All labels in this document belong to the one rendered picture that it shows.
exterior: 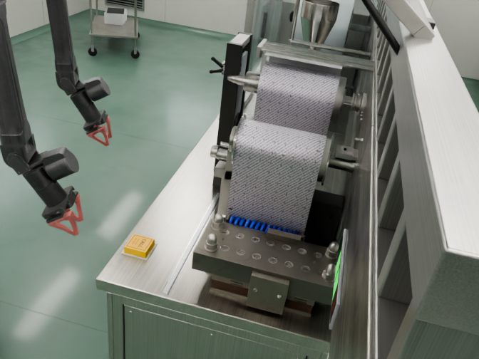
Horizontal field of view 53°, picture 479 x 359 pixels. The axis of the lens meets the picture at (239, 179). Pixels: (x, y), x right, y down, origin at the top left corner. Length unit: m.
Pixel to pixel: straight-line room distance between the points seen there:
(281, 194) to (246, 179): 0.11
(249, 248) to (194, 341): 0.32
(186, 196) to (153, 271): 0.40
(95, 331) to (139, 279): 1.10
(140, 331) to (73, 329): 1.03
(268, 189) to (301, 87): 0.33
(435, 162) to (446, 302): 0.15
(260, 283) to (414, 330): 0.85
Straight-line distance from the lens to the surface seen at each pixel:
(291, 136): 1.30
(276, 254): 1.31
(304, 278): 1.26
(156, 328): 1.45
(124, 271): 1.42
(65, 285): 2.70
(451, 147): 0.56
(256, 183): 1.35
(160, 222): 1.59
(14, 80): 1.18
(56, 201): 1.29
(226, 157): 1.42
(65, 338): 2.46
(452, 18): 6.91
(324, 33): 1.93
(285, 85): 1.48
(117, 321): 1.49
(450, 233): 0.41
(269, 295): 1.29
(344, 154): 1.31
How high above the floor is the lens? 1.86
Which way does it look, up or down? 31 degrees down
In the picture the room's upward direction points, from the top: 8 degrees clockwise
